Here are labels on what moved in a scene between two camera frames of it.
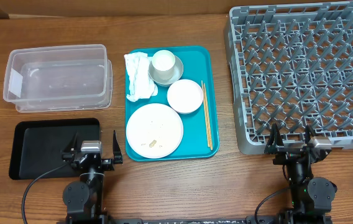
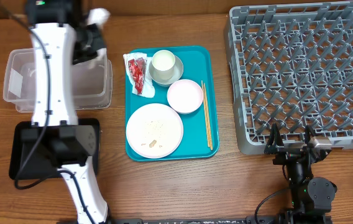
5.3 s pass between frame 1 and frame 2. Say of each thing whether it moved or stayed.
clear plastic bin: stayed
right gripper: stayed
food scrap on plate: stayed
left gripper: moved
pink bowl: stayed
